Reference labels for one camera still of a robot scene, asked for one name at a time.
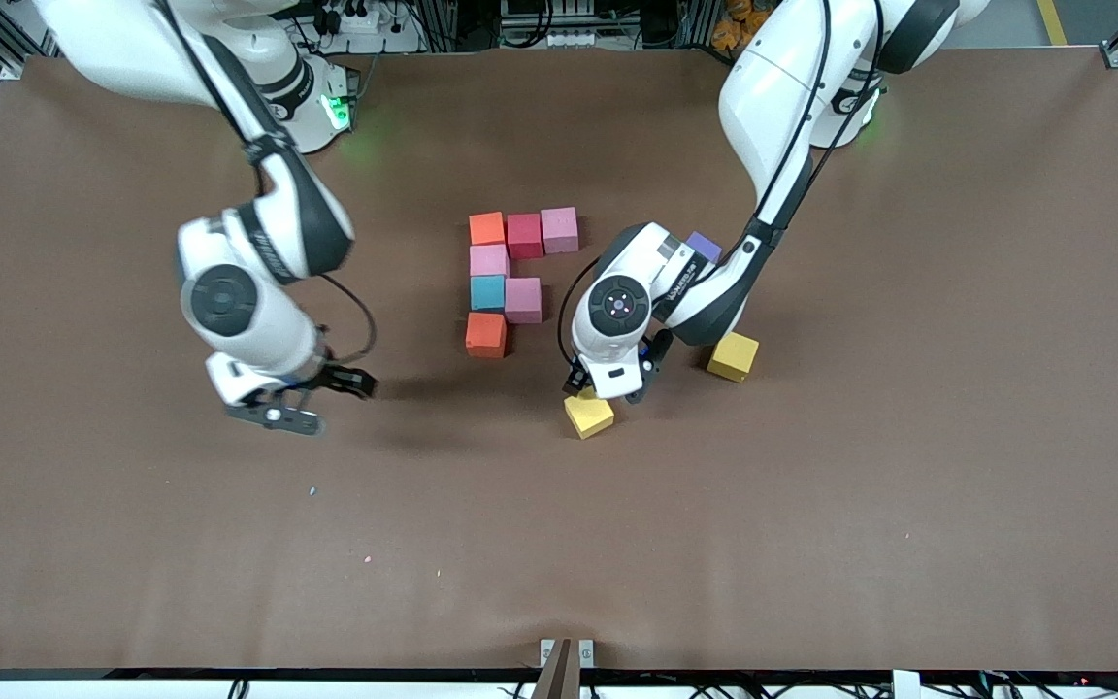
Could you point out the yellow foam cube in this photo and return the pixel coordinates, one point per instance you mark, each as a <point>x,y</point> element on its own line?
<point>590,416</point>
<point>733,357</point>

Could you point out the pink foam cube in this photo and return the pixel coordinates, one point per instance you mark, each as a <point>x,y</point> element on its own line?
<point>488,260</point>
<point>523,300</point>
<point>560,230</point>

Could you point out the orange foam cube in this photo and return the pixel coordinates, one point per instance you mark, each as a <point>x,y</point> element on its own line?
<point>486,335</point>
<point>486,228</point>

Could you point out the blue foam cube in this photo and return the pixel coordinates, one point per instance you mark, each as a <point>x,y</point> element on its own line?
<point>486,291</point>

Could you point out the red foam cube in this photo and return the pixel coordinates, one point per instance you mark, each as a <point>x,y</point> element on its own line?
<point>525,236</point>

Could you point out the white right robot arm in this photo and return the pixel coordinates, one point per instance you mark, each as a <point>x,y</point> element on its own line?
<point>132,49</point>

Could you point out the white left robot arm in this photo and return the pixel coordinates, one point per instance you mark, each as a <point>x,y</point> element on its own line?
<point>782,97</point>

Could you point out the purple foam cube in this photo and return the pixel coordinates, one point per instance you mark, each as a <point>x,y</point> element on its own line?
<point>705,245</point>

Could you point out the large table mat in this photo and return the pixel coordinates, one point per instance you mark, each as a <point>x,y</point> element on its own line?
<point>559,544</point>

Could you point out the brown wedge bar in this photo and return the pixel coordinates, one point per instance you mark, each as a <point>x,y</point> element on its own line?
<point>559,680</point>

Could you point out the white power strip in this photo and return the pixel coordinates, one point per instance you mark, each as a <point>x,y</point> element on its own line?
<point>578,39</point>
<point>375,19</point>

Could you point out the pile of orange packets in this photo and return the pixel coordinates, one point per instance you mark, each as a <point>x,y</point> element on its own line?
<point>739,24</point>

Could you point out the white label tag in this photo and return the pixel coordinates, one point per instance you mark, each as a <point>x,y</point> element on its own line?
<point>905,685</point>

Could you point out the metal clamp bracket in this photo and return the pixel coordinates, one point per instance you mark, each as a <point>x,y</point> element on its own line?
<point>544,649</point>

